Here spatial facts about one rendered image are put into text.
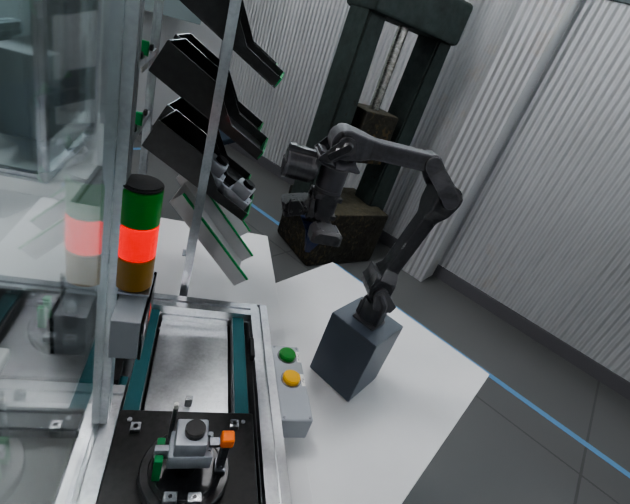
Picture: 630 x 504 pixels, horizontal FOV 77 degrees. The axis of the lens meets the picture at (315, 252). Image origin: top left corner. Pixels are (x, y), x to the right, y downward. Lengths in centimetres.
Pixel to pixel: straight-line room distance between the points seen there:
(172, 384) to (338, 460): 40
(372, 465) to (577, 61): 315
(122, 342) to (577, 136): 333
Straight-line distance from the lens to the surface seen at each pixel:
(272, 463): 81
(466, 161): 344
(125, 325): 59
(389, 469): 103
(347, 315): 101
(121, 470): 77
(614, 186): 355
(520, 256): 370
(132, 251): 56
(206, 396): 93
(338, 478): 97
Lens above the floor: 164
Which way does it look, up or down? 28 degrees down
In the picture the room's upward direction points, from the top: 20 degrees clockwise
